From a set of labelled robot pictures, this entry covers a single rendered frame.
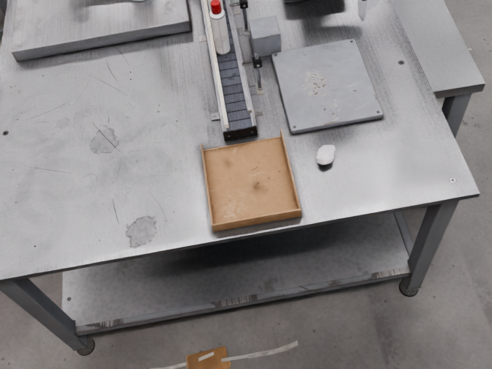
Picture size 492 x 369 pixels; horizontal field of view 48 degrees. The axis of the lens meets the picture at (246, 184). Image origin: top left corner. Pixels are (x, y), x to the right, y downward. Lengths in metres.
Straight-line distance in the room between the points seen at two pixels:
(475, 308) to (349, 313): 0.51
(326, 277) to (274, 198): 0.64
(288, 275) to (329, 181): 0.63
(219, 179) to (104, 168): 0.38
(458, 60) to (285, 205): 0.82
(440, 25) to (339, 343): 1.28
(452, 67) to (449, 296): 0.97
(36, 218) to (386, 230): 1.33
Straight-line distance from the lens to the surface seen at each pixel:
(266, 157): 1.72
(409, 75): 1.97
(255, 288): 2.17
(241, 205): 1.63
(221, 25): 1.88
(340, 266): 2.20
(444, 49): 2.07
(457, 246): 2.57
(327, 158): 1.67
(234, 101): 1.81
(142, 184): 1.74
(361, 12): 1.61
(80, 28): 2.23
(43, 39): 2.25
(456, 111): 2.09
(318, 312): 2.36
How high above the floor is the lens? 2.23
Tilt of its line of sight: 57 degrees down
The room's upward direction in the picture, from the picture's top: 10 degrees counter-clockwise
